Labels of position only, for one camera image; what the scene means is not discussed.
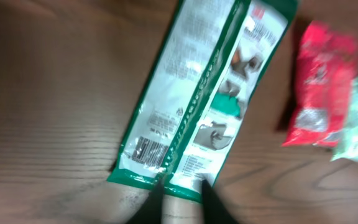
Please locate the green white 3M package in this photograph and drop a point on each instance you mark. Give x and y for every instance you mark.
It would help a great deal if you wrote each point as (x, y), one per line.
(197, 93)

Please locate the red Nescafe coffee pack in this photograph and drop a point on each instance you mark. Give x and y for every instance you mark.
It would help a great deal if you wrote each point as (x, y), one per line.
(326, 66)

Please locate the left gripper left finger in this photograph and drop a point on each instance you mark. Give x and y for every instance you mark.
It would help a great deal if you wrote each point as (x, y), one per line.
(150, 212)

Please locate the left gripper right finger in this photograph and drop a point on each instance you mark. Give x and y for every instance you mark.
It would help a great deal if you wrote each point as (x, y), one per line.
(214, 211)

